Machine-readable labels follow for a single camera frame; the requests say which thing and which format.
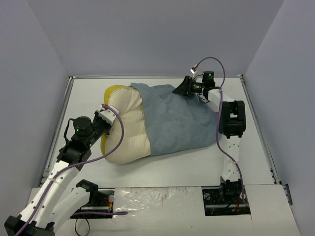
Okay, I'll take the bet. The striped pillowcase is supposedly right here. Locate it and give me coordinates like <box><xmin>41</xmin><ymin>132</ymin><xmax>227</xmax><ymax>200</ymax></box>
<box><xmin>131</xmin><ymin>83</ymin><xmax>218</xmax><ymax>156</ymax></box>

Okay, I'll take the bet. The cream white pillow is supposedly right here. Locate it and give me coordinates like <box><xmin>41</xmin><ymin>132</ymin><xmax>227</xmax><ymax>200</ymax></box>
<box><xmin>100</xmin><ymin>85</ymin><xmax>151</xmax><ymax>164</ymax></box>

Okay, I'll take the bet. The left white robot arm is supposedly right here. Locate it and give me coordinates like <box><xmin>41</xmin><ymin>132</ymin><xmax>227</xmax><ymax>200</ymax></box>
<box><xmin>4</xmin><ymin>105</ymin><xmax>122</xmax><ymax>236</ymax></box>

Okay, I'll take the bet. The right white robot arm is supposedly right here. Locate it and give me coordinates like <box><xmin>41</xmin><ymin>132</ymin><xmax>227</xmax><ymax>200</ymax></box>
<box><xmin>173</xmin><ymin>68</ymin><xmax>246</xmax><ymax>203</ymax></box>

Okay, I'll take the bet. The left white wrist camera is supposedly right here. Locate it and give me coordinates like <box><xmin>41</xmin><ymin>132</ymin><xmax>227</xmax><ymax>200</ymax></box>
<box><xmin>97</xmin><ymin>106</ymin><xmax>120</xmax><ymax>126</ymax></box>

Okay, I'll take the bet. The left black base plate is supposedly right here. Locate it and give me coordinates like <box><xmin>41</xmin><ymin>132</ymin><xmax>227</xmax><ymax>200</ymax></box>
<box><xmin>70</xmin><ymin>189</ymin><xmax>115</xmax><ymax>219</ymax></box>

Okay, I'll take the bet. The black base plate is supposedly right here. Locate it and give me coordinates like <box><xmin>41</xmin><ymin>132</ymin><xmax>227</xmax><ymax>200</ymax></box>
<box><xmin>202</xmin><ymin>187</ymin><xmax>251</xmax><ymax>216</ymax></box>
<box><xmin>70</xmin><ymin>189</ymin><xmax>115</xmax><ymax>219</ymax></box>

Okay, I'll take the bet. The thin black cable loop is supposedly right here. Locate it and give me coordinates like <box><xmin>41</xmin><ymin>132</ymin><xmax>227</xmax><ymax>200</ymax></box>
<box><xmin>75</xmin><ymin>217</ymin><xmax>91</xmax><ymax>236</ymax></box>

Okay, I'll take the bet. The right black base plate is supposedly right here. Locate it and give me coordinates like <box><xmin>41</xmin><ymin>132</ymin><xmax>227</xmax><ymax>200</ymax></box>
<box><xmin>202</xmin><ymin>187</ymin><xmax>251</xmax><ymax>216</ymax></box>

